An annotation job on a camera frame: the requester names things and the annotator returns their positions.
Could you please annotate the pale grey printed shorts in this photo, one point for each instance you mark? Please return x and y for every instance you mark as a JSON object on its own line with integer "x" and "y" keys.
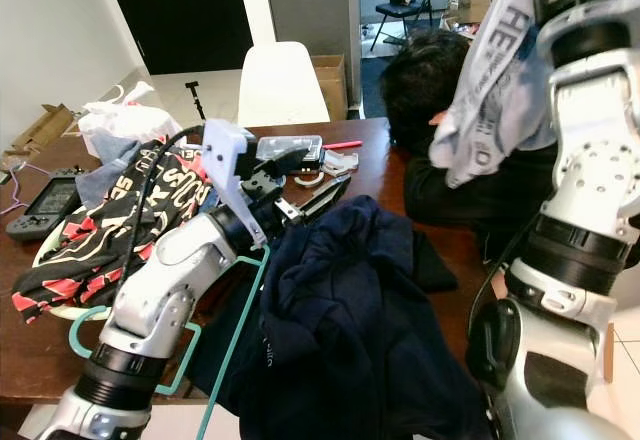
{"x": 500, "y": 90}

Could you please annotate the navy blue garment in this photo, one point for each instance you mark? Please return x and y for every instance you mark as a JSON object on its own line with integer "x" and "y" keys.
{"x": 360, "y": 340}

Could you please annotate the teal plastic clothes hanger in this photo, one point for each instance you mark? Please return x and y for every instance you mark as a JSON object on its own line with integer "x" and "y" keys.
{"x": 233, "y": 340}

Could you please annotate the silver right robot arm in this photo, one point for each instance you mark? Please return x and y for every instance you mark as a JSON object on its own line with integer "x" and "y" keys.
{"x": 590, "y": 170}

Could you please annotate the clear plastic case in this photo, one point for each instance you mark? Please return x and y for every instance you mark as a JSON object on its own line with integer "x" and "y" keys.
{"x": 290, "y": 145}

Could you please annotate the small white black gadget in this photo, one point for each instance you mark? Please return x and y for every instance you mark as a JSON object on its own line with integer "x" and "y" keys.
{"x": 340, "y": 163}

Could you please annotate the red pen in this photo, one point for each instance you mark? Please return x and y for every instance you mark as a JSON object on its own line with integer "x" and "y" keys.
{"x": 342, "y": 145}

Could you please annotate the white plastic chair wooden legs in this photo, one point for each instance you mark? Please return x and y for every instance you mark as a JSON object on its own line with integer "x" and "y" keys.
{"x": 280, "y": 85}

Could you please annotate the brown cardboard box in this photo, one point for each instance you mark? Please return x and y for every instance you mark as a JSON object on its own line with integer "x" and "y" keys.
{"x": 335, "y": 85}
{"x": 475, "y": 5}

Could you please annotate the black floor stand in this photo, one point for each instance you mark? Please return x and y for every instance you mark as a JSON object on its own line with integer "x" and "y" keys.
{"x": 196, "y": 102}

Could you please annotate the person in black sweater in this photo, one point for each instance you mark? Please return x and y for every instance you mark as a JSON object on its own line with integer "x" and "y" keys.
{"x": 420, "y": 70}

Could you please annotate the flattened cardboard box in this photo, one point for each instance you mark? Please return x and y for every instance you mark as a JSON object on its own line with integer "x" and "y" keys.
{"x": 60, "y": 128}

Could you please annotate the white plastic bag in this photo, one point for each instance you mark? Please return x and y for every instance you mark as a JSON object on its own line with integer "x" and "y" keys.
{"x": 125, "y": 118}

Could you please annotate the black folding chair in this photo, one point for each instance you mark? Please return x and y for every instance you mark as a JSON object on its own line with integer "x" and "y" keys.
{"x": 405, "y": 8}

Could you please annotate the blue grey garment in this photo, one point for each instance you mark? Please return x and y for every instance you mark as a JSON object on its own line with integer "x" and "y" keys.
{"x": 105, "y": 172}

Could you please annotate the black red patterned garment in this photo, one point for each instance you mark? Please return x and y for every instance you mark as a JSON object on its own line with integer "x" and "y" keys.
{"x": 100, "y": 235}

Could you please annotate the black handheld game console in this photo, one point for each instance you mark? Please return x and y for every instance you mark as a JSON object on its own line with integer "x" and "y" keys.
{"x": 45, "y": 203}

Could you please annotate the dark wooden table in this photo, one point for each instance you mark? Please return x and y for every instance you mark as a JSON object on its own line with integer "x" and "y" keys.
{"x": 30, "y": 360}

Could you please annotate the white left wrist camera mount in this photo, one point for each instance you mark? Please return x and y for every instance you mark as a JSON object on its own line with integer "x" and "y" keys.
{"x": 225, "y": 155}

